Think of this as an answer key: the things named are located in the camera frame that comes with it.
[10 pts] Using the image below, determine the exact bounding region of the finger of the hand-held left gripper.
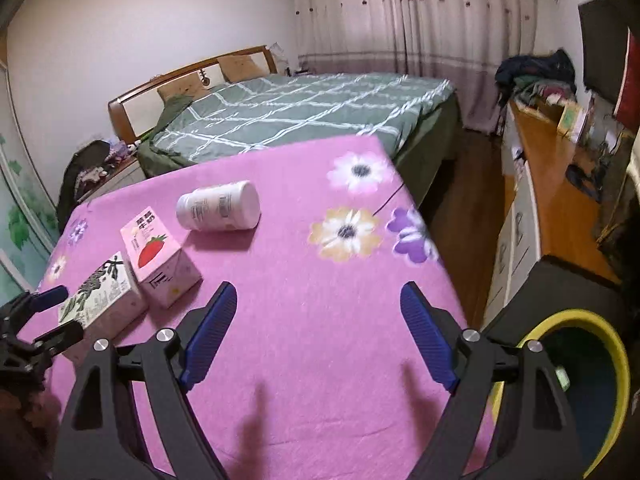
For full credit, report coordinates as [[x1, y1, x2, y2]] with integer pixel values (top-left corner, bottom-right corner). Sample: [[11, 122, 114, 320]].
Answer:
[[27, 285, 70, 313], [31, 321, 86, 357]]

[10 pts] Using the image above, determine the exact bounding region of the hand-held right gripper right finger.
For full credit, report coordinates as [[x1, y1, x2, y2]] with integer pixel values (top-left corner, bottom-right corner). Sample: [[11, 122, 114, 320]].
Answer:
[[400, 281, 586, 480]]

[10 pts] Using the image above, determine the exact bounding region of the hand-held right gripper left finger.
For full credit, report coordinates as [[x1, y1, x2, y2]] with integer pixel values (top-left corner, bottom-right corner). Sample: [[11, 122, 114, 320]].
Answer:
[[52, 281, 238, 480]]

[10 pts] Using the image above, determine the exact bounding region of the white leaf print carton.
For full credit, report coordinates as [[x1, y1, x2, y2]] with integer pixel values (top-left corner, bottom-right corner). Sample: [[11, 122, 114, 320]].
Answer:
[[57, 251, 148, 341]]

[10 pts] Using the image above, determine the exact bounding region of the yellow rimmed trash bin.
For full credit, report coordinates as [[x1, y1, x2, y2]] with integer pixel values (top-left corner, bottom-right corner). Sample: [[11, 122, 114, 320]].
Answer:
[[487, 310, 631, 480]]

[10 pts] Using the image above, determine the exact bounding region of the person's left forearm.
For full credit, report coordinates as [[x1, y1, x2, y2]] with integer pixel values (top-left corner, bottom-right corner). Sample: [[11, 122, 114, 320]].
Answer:
[[0, 385, 61, 480]]

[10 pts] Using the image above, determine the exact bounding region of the wardrobe door with mural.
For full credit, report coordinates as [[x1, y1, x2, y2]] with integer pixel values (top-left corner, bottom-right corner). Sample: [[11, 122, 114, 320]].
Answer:
[[0, 60, 61, 291]]

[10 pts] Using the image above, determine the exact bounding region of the pink strawberry milk carton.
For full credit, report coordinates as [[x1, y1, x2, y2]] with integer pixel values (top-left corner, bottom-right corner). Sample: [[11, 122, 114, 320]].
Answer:
[[120, 207, 203, 309]]

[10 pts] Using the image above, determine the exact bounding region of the pink floral tablecloth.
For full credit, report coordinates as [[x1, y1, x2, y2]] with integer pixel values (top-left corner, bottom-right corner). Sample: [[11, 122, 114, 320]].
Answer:
[[37, 136, 496, 480]]

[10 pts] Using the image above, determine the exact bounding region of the white plastic bottle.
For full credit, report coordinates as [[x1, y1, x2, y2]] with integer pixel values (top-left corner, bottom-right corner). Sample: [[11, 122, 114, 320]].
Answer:
[[176, 180, 262, 232]]

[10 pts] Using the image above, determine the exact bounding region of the white drawer cabinet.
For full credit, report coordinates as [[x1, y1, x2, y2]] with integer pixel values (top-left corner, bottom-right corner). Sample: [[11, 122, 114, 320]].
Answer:
[[482, 102, 543, 321]]

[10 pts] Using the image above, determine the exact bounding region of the dark clothes pile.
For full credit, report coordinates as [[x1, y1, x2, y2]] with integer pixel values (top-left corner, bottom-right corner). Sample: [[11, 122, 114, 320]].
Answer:
[[56, 139, 141, 221]]

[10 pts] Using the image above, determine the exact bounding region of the black box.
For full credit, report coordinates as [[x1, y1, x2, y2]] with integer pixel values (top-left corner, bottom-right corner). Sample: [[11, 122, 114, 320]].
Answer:
[[482, 255, 628, 346]]

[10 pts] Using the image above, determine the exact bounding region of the wooden desk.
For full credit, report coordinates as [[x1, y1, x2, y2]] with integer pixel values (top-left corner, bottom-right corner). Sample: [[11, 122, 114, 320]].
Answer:
[[510, 95, 621, 286]]

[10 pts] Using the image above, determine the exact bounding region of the desk clutter pile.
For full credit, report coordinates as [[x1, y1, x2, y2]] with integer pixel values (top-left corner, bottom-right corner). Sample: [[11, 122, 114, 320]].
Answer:
[[565, 95, 640, 261]]

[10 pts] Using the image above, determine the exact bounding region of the tan pillow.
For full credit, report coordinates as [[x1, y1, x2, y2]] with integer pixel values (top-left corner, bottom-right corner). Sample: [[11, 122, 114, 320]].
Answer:
[[217, 54, 271, 83], [156, 77, 211, 103]]

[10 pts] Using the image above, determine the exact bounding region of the green plaid quilt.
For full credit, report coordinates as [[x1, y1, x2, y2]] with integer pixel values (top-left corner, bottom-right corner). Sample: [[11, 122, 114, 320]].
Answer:
[[137, 72, 457, 176]]

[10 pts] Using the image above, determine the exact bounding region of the clothes pile on desk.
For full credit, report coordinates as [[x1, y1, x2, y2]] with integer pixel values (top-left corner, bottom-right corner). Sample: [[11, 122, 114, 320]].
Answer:
[[495, 49, 578, 106]]

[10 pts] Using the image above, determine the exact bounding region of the wooden bed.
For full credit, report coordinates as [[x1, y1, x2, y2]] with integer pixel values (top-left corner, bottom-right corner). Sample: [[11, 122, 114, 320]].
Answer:
[[107, 45, 463, 211]]

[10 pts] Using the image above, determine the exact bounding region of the pink curtain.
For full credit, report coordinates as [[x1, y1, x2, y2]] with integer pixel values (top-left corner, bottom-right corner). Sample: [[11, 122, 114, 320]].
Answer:
[[291, 0, 538, 133]]

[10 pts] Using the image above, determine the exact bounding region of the red hanging decoration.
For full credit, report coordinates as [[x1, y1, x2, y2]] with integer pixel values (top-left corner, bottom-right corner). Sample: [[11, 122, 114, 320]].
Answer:
[[614, 27, 640, 123]]

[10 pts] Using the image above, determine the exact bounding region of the black television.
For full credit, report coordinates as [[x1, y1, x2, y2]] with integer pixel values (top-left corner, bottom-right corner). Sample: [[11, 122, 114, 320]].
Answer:
[[577, 0, 633, 106]]

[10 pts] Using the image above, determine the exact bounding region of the small picture frame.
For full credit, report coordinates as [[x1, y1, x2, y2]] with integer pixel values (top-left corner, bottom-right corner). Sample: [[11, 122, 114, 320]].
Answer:
[[556, 101, 585, 137]]

